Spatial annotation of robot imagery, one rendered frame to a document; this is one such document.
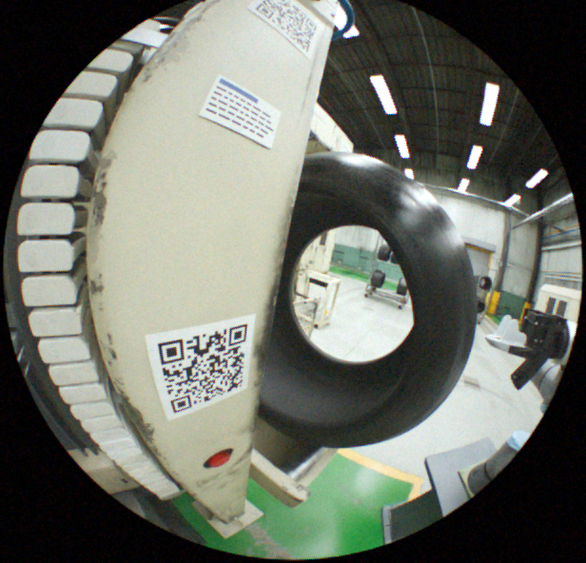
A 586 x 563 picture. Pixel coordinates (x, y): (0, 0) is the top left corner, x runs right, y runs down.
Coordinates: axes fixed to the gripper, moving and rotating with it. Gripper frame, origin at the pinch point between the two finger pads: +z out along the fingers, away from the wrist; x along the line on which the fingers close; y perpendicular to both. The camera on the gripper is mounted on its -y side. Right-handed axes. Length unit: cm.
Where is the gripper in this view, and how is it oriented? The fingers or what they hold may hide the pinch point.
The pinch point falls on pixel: (489, 341)
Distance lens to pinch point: 44.0
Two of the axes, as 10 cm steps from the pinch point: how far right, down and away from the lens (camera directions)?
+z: -7.8, -1.4, 6.1
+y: 1.0, -9.9, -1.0
